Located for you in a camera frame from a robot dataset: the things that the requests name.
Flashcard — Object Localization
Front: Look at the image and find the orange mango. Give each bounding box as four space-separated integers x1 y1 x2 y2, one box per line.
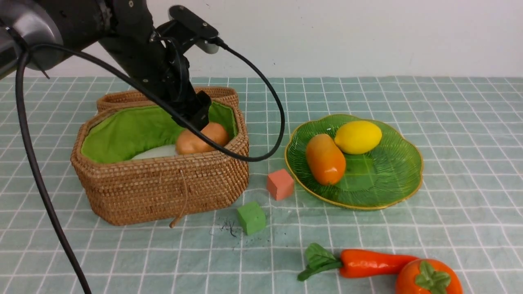
306 134 346 186

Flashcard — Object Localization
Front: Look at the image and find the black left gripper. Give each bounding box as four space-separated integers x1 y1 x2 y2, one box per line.
99 24 212 131

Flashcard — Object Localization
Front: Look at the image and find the green checkered tablecloth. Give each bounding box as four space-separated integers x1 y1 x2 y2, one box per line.
24 76 523 294

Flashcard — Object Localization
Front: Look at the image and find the white radish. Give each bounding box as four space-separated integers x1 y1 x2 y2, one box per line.
131 145 178 160

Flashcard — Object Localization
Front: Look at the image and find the pink foam cube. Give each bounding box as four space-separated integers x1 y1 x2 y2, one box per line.
266 169 295 201

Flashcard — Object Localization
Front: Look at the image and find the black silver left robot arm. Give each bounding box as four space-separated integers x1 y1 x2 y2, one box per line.
1 0 218 130

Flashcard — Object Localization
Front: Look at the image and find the woven basket lid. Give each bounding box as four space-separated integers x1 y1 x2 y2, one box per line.
96 86 239 112

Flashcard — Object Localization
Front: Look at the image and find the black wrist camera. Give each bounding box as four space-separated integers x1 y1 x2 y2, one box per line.
156 5 219 54

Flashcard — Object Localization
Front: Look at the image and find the black cable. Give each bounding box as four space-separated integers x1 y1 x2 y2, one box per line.
15 37 286 294

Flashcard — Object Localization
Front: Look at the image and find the yellow lemon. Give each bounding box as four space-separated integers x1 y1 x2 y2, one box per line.
334 120 382 155

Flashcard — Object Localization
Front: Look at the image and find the orange carrot with leaves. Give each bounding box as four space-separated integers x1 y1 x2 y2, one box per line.
297 243 419 281

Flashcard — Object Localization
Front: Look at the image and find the woven wicker basket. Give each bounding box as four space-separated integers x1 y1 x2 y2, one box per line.
70 102 250 226

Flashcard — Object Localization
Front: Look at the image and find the orange persimmon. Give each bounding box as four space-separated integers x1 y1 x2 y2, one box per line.
395 258 463 294

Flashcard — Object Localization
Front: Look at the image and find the green glass plate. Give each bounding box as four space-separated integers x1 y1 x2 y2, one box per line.
284 114 424 210

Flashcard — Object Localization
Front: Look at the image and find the brown potato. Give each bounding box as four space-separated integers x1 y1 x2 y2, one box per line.
176 122 229 155

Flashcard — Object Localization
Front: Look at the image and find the green foam cube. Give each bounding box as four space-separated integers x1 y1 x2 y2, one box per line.
237 201 266 236

